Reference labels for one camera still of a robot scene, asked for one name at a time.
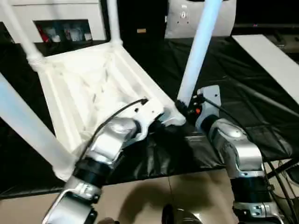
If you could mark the white plastic table leg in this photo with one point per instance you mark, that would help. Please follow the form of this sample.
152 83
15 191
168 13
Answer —
114 21
25 39
28 121
198 53

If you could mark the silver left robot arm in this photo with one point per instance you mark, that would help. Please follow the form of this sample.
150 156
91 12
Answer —
109 140

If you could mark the black work mat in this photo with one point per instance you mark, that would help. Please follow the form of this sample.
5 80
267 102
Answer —
233 74

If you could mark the grey cushion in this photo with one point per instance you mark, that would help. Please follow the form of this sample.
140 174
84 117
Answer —
217 21

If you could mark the black cabinet with gold label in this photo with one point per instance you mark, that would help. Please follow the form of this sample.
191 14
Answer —
140 18

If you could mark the black stand leg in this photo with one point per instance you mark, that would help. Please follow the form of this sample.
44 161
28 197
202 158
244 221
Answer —
283 168

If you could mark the black bar with red light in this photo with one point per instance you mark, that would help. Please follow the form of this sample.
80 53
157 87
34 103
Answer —
266 24

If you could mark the small white cup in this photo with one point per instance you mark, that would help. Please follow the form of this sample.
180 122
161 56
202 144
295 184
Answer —
54 37
87 36

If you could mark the printed glass jar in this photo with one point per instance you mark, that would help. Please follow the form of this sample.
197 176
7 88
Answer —
76 34
67 33

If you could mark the white sideboard with glass doors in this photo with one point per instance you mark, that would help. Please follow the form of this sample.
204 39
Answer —
70 11

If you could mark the red bottle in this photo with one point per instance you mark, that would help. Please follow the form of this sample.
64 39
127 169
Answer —
41 32

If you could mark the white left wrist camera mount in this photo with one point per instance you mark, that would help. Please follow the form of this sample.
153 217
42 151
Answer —
149 112

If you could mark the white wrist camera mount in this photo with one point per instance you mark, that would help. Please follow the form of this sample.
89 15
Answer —
210 93
149 112

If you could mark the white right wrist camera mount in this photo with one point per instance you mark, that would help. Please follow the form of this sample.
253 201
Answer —
210 93

